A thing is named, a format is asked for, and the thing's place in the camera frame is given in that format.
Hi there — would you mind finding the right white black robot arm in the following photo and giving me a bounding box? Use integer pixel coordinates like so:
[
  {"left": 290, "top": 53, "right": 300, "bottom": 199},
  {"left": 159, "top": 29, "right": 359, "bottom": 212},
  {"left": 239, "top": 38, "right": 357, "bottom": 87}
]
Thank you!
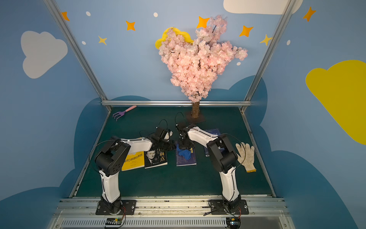
[{"left": 175, "top": 123, "right": 241, "bottom": 209}]

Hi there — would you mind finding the front aluminium rail bed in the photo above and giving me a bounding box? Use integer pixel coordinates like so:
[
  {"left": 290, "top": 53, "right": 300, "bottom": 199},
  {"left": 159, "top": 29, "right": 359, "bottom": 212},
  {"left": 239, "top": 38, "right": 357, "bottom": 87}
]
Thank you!
[{"left": 48, "top": 195, "right": 295, "bottom": 229}]

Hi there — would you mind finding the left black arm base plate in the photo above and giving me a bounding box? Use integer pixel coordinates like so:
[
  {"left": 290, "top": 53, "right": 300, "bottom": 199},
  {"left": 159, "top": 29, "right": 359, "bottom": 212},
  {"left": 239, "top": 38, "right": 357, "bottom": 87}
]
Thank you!
[{"left": 95, "top": 198, "right": 137, "bottom": 216}]

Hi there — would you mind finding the pink blossom artificial tree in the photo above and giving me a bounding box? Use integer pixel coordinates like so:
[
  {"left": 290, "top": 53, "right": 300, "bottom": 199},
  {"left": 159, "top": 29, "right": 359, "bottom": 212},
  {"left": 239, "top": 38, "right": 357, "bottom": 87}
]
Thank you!
[{"left": 155, "top": 15, "right": 248, "bottom": 122}]

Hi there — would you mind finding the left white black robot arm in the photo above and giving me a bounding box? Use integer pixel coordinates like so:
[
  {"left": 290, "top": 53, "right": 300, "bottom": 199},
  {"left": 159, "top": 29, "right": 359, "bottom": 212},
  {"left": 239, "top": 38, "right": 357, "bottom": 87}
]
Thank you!
[{"left": 95, "top": 136, "right": 174, "bottom": 204}]

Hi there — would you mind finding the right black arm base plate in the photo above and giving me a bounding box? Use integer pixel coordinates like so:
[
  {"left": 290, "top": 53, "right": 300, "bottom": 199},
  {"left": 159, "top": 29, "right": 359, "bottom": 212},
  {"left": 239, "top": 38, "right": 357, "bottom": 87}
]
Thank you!
[{"left": 208, "top": 198, "right": 249, "bottom": 215}]

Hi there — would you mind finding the purple pink toy rake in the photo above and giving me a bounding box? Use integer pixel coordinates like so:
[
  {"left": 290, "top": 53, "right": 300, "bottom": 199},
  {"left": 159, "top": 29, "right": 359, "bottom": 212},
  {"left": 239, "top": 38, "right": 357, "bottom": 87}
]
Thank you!
[{"left": 112, "top": 106, "right": 137, "bottom": 121}]

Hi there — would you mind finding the aluminium frame rail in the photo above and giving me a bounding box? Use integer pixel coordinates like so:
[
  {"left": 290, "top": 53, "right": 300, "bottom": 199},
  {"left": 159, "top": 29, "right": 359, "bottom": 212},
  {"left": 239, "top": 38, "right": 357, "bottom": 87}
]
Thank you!
[{"left": 102, "top": 100, "right": 251, "bottom": 106}]

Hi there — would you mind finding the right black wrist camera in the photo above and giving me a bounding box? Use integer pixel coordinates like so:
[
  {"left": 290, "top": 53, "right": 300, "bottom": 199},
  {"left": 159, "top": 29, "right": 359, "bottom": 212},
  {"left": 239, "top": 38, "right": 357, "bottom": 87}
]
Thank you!
[{"left": 175, "top": 122, "right": 188, "bottom": 135}]

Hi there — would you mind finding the blue microfibre cloth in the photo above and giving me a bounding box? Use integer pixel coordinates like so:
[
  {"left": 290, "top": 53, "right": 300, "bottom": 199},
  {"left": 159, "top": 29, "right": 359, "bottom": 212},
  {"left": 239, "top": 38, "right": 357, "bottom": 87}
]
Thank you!
[{"left": 176, "top": 143, "right": 192, "bottom": 161}]

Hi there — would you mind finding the black portrait cover book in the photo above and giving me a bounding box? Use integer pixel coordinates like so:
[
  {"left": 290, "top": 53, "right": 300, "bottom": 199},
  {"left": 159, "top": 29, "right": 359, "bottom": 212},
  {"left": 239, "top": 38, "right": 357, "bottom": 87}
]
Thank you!
[{"left": 144, "top": 150, "right": 168, "bottom": 169}]

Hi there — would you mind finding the white cotton work glove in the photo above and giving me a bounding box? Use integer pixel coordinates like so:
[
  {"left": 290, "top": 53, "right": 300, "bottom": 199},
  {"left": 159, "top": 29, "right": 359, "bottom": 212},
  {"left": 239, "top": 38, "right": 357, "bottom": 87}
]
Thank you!
[{"left": 235, "top": 142, "right": 256, "bottom": 173}]

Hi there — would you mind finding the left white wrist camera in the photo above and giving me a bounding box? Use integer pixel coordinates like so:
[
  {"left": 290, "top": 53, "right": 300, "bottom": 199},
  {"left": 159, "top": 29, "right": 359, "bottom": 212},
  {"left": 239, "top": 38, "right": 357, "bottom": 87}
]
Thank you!
[{"left": 154, "top": 127, "right": 173, "bottom": 141}]

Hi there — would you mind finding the purple book yellow label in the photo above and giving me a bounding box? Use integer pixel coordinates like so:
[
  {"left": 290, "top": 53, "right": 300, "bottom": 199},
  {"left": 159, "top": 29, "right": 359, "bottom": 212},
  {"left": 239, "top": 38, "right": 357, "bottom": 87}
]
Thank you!
[{"left": 175, "top": 141, "right": 196, "bottom": 167}]

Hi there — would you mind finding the blue little prince book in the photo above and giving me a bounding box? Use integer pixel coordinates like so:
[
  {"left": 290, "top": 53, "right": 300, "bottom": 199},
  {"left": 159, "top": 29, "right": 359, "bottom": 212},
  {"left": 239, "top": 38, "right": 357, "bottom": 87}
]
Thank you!
[{"left": 204, "top": 128, "right": 221, "bottom": 157}]

